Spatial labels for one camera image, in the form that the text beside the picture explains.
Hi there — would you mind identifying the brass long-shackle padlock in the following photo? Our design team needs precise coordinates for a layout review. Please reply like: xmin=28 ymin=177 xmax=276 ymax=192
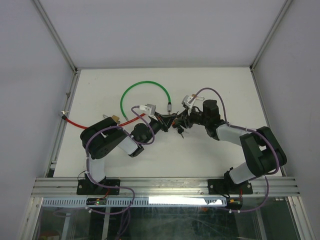
xmin=192 ymin=94 xmax=205 ymax=101

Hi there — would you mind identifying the red cable lock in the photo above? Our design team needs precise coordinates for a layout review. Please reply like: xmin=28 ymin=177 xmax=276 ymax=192
xmin=61 ymin=114 xmax=139 ymax=130

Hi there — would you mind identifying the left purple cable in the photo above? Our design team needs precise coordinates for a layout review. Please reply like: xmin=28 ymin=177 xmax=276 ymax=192
xmin=84 ymin=106 xmax=157 ymax=186

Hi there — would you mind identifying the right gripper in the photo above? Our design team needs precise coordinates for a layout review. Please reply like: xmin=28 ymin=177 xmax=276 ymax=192
xmin=174 ymin=105 xmax=209 ymax=129

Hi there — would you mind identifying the white slotted cable duct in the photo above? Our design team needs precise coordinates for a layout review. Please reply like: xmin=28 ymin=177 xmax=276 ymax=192
xmin=42 ymin=196 xmax=227 ymax=208

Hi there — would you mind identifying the green cable lock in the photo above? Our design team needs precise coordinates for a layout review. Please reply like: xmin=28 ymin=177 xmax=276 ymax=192
xmin=119 ymin=80 xmax=172 ymax=122

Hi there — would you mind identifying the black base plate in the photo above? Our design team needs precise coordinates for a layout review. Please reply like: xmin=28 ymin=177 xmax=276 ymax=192
xmin=207 ymin=179 xmax=253 ymax=196
xmin=76 ymin=178 xmax=121 ymax=196

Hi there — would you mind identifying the brass padlock near red cable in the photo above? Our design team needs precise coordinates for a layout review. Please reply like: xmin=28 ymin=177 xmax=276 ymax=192
xmin=102 ymin=114 xmax=121 ymax=124

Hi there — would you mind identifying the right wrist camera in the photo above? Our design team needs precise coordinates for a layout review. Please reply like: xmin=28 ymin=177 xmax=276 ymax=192
xmin=181 ymin=95 xmax=196 ymax=109

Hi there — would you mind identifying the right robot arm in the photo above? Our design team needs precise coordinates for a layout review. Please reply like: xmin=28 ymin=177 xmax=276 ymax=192
xmin=172 ymin=96 xmax=287 ymax=195

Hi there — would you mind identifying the orange black padlock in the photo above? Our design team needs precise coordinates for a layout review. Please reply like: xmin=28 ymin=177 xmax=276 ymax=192
xmin=171 ymin=119 xmax=180 ymax=129

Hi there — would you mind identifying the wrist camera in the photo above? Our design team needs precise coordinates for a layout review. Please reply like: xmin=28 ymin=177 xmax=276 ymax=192
xmin=181 ymin=95 xmax=196 ymax=109
xmin=139 ymin=104 xmax=156 ymax=118

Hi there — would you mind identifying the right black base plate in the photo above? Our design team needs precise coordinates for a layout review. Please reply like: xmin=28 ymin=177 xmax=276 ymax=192
xmin=207 ymin=179 xmax=253 ymax=196

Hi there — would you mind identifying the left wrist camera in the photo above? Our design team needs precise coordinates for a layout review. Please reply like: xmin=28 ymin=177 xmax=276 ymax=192
xmin=139 ymin=104 xmax=156 ymax=118

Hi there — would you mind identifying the aluminium front rail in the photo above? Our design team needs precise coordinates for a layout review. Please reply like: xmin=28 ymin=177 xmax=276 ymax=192
xmin=31 ymin=176 xmax=301 ymax=198

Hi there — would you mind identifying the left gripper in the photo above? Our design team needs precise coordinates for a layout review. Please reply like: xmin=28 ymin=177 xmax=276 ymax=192
xmin=142 ymin=112 xmax=177 ymax=146

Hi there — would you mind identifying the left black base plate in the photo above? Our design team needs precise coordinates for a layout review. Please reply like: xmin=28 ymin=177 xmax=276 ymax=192
xmin=76 ymin=178 xmax=121 ymax=196

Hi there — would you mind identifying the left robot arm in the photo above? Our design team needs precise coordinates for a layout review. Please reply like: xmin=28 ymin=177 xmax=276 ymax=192
xmin=76 ymin=112 xmax=176 ymax=197

